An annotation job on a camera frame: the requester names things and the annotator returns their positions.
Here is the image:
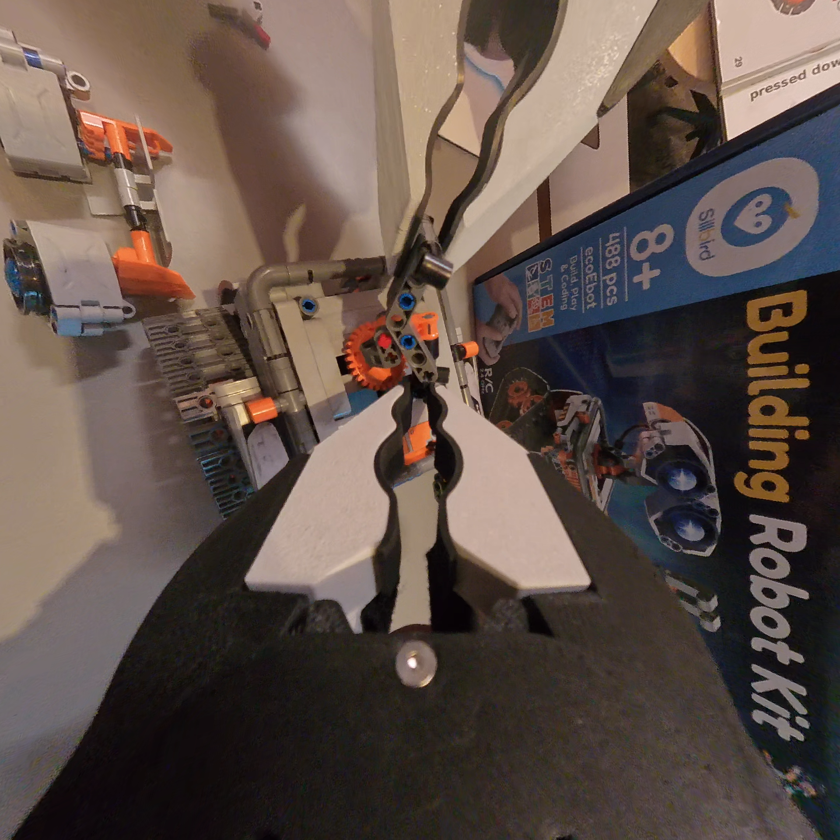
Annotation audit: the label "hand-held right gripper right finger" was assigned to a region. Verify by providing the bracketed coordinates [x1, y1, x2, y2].
[427, 392, 592, 602]

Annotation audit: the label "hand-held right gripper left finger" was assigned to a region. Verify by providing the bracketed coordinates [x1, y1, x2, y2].
[246, 381, 424, 634]

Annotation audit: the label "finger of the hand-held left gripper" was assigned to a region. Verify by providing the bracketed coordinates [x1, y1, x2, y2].
[374, 0, 473, 263]
[423, 0, 710, 270]

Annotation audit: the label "grey orange tracked toy robot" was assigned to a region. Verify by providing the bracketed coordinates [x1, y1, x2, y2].
[145, 250, 484, 519]

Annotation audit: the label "blue robot kit box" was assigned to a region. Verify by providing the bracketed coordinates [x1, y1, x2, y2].
[473, 99, 840, 840]

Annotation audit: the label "white instruction booklet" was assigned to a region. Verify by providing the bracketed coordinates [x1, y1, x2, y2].
[716, 0, 840, 140]

